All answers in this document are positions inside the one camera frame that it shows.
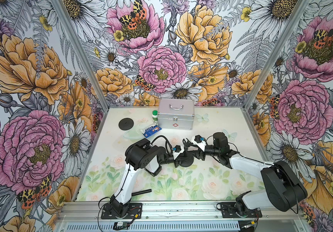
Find aluminium front rail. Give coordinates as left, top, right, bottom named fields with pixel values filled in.
left=57, top=200, right=305, bottom=222

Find black stand pole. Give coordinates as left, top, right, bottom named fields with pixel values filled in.
left=131, top=189, right=152, bottom=196

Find clear plastic bag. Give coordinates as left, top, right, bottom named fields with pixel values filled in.
left=123, top=128, right=144, bottom=140

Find green capped white bottle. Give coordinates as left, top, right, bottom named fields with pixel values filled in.
left=152, top=110, right=158, bottom=121

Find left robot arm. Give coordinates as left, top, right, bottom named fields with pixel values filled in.
left=110, top=138, right=175, bottom=218

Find silver aluminium first aid case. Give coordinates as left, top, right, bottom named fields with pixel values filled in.
left=158, top=99, right=195, bottom=130

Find black round base far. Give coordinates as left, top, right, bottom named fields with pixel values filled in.
left=118, top=118, right=134, bottom=131

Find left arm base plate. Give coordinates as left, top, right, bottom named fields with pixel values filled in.
left=100, top=203, right=143, bottom=219

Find small circuit board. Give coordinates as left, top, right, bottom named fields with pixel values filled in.
left=112, top=221, right=129, bottom=231

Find black round stand base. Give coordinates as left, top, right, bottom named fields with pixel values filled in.
left=177, top=153, right=194, bottom=168

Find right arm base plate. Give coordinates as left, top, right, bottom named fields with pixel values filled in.
left=216, top=202, right=262, bottom=219

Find blue snack packet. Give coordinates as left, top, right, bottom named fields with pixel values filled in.
left=142, top=125, right=161, bottom=138

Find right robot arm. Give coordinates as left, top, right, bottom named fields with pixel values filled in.
left=193, top=132, right=308, bottom=217

